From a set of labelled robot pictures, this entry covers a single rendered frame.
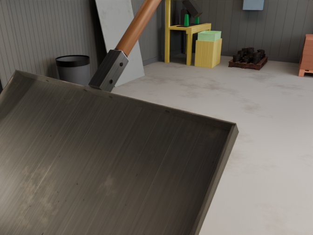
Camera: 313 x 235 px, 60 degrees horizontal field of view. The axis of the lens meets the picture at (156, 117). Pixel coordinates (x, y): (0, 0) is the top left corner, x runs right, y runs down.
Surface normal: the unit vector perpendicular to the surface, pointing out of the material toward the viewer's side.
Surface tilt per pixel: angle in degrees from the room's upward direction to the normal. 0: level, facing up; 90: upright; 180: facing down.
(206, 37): 90
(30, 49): 90
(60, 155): 41
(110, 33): 78
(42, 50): 90
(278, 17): 90
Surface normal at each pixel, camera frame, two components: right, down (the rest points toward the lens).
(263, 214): 0.00, -0.92
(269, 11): -0.52, 0.34
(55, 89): -0.38, -0.48
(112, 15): 0.84, 0.01
